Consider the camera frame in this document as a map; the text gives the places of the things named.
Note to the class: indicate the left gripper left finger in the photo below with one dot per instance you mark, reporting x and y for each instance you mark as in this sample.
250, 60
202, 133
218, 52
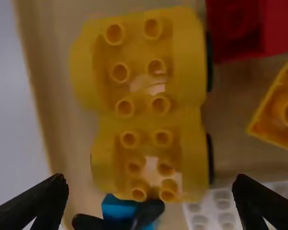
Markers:
38, 201

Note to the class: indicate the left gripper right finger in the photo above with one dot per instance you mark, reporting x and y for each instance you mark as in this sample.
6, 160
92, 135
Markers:
256, 203

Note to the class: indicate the yellow toy car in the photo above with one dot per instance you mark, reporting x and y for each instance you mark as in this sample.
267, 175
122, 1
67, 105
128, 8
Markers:
144, 119

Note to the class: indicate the white toy brick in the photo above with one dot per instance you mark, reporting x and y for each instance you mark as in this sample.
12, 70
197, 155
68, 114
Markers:
213, 210

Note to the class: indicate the orange toy brick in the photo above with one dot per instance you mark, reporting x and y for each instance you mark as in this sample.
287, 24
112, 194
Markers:
276, 115

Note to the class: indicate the tan tray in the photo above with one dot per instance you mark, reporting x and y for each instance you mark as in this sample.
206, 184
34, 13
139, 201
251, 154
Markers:
55, 95

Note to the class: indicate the red toy brick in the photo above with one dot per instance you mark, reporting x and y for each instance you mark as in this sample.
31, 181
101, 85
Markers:
242, 26

